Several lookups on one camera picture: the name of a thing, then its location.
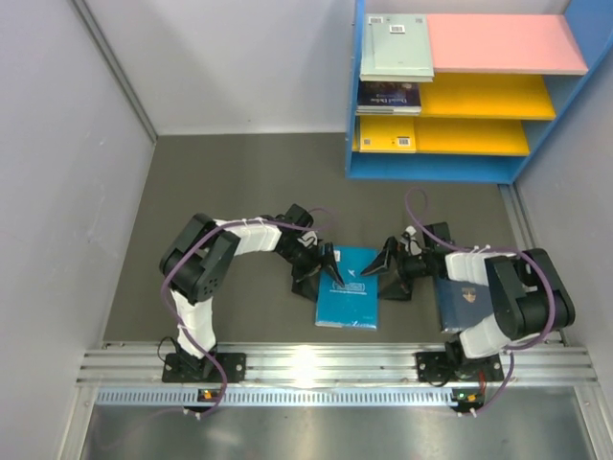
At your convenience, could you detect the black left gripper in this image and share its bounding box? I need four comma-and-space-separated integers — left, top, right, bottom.
280, 240, 345, 302

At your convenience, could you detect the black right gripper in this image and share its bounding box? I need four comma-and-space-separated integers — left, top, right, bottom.
360, 238, 433, 303

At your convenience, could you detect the teal blue book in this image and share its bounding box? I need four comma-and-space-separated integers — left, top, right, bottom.
315, 246, 378, 331

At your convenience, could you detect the navy blue book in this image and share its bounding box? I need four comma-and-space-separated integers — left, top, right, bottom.
434, 278, 493, 334

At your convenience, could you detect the yellow book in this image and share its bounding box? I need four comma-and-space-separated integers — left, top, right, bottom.
357, 115, 417, 153

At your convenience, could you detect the purple galaxy cover book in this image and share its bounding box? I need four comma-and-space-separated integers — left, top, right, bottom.
356, 81, 421, 116

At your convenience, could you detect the grey book with circle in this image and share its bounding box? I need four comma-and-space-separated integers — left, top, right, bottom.
359, 13, 435, 83

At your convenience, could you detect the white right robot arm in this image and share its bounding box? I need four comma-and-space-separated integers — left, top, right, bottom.
361, 222, 576, 380

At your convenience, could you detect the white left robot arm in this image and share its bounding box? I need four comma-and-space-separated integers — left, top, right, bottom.
159, 204, 345, 380

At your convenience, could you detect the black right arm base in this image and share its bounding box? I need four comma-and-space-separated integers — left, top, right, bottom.
415, 342, 505, 387

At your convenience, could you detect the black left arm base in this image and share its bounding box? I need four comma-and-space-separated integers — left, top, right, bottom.
162, 344, 247, 383

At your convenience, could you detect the blue bookshelf with coloured shelves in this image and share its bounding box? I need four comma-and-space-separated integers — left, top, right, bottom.
345, 1, 612, 184

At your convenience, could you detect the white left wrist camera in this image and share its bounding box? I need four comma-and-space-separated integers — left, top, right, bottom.
300, 230, 319, 247

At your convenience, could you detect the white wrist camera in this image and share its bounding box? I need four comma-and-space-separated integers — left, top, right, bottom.
400, 225, 422, 256
300, 230, 319, 247

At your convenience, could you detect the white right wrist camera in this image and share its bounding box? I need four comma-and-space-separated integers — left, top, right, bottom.
400, 225, 422, 256

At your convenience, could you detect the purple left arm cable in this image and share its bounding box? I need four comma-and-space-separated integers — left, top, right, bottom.
160, 206, 339, 423

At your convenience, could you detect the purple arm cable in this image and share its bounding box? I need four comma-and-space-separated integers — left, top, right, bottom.
404, 186, 557, 418
160, 206, 339, 423

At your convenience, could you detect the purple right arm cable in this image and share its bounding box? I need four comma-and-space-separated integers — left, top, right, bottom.
404, 186, 557, 418

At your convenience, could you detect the aluminium mounting rail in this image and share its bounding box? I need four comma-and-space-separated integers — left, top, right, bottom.
76, 340, 600, 408

